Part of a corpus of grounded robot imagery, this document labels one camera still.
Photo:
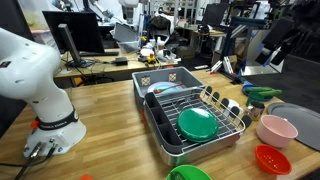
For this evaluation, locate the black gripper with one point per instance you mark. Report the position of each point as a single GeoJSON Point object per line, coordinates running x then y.
{"type": "Point", "coordinates": [278, 33]}

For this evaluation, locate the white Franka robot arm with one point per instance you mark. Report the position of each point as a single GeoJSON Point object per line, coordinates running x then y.
{"type": "Point", "coordinates": [30, 76]}

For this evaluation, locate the small metal jug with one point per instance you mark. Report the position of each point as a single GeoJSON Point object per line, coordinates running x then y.
{"type": "Point", "coordinates": [256, 111]}

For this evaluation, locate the large pink mug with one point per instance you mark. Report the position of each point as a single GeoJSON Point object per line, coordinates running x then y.
{"type": "Point", "coordinates": [276, 131]}

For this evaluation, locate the silver reflective panel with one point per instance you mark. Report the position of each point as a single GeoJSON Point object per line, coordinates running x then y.
{"type": "Point", "coordinates": [256, 50]}

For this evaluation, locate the green cucumber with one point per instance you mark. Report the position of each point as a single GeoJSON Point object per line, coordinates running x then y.
{"type": "Point", "coordinates": [271, 93]}
{"type": "Point", "coordinates": [258, 89]}

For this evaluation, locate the round metal tray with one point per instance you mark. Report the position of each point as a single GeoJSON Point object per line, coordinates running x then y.
{"type": "Point", "coordinates": [300, 123]}

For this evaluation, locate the black background monitor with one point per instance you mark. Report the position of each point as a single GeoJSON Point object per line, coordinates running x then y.
{"type": "Point", "coordinates": [215, 14]}

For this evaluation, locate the green plate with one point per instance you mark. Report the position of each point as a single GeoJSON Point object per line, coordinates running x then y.
{"type": "Point", "coordinates": [197, 125]}

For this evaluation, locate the red colander bowl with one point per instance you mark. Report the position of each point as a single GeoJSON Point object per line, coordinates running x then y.
{"type": "Point", "coordinates": [272, 160]}

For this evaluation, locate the white VR headset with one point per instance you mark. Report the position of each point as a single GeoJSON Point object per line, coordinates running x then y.
{"type": "Point", "coordinates": [166, 55]}

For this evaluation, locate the red utensil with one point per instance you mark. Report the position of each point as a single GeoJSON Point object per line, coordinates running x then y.
{"type": "Point", "coordinates": [168, 88]}

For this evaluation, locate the pale blue plate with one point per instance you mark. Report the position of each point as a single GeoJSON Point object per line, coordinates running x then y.
{"type": "Point", "coordinates": [163, 87]}

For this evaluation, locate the grey plastic bin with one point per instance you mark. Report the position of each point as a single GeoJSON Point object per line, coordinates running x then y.
{"type": "Point", "coordinates": [160, 74]}

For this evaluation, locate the yellow toy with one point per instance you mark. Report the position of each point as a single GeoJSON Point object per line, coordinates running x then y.
{"type": "Point", "coordinates": [151, 59]}

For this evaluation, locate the white bowl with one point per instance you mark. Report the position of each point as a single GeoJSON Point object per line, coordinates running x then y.
{"type": "Point", "coordinates": [146, 51]}

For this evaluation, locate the green plastic bowl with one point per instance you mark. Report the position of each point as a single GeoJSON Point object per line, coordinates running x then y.
{"type": "Point", "coordinates": [190, 173]}

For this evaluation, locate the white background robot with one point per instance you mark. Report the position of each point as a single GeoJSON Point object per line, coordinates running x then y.
{"type": "Point", "coordinates": [128, 10]}

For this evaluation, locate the black power brick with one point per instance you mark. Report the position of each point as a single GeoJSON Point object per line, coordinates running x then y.
{"type": "Point", "coordinates": [121, 61]}

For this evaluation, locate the black keyboard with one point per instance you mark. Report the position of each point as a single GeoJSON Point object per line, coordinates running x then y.
{"type": "Point", "coordinates": [100, 53]}

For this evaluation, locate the wooden desk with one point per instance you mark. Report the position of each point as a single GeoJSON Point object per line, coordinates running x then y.
{"type": "Point", "coordinates": [100, 68]}

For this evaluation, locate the black monitor with stand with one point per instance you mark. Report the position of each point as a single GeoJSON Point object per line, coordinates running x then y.
{"type": "Point", "coordinates": [83, 30]}

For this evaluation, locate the small orange item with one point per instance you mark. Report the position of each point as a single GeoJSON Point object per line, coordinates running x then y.
{"type": "Point", "coordinates": [86, 177]}

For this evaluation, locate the black camera stand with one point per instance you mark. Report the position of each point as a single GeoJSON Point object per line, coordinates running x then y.
{"type": "Point", "coordinates": [233, 40]}

